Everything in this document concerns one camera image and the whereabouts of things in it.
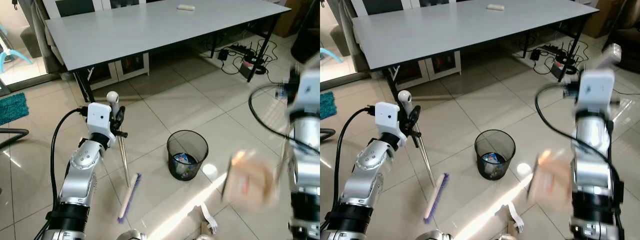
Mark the white frame chair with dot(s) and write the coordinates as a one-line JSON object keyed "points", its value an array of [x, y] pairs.
{"points": [[362, 6], [55, 7]]}

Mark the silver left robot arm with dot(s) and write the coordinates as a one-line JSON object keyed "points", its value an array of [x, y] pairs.
{"points": [[367, 172], [80, 170]]}

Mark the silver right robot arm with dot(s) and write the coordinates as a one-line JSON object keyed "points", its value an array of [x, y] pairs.
{"points": [[305, 180], [595, 170]]}

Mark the silver robot leg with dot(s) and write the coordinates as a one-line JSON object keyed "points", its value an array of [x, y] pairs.
{"points": [[430, 235], [131, 235]]}

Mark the broom with purple bristles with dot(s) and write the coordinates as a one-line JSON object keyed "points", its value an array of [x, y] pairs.
{"points": [[437, 197], [130, 197]]}

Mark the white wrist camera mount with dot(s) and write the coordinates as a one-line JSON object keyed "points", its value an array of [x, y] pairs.
{"points": [[98, 117], [309, 90], [386, 120], [595, 92]]}

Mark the black curved tube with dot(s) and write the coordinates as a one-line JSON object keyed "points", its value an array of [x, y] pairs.
{"points": [[12, 134], [327, 132]]}

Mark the black power strip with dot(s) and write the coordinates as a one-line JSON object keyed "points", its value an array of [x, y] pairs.
{"points": [[239, 50], [550, 49]]}

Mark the black power adapter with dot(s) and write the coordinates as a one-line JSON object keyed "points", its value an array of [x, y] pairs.
{"points": [[223, 53], [535, 53]]}

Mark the colourful packet rubbish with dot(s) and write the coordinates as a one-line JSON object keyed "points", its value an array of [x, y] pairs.
{"points": [[183, 159], [491, 158]]}

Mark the brown cardboard box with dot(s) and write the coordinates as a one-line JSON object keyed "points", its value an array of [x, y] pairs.
{"points": [[597, 22], [287, 17]]}

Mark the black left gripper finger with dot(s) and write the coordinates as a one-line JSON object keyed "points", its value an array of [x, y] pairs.
{"points": [[416, 140], [121, 134]]}

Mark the teal shaggy rug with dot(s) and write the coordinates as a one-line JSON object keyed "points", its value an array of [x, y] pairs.
{"points": [[12, 107], [326, 104]]}

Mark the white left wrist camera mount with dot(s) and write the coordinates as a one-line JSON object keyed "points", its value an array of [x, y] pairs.
{"points": [[98, 117], [386, 120]]}

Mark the beige dustpan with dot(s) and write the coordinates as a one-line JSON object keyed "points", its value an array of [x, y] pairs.
{"points": [[550, 182], [250, 182]]}

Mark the black router with antennas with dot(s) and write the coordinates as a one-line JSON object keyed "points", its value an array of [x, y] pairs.
{"points": [[251, 67], [562, 65]]}

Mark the white low cabinet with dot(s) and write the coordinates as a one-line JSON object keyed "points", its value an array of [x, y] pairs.
{"points": [[127, 64], [440, 62]]}

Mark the small white oblong object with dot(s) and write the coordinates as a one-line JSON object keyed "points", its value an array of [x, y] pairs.
{"points": [[186, 7], [495, 7]]}

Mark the light blue curved frame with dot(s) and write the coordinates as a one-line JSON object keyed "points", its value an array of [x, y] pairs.
{"points": [[330, 53], [10, 52]]}

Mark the grey table with black legs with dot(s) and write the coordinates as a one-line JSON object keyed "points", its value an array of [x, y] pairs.
{"points": [[150, 27], [465, 27]]}

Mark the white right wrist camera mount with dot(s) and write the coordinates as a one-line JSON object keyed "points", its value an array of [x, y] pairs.
{"points": [[595, 92], [309, 90]]}

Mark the black mesh waste bin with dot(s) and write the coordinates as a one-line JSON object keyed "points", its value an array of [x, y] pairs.
{"points": [[482, 167], [175, 170]]}

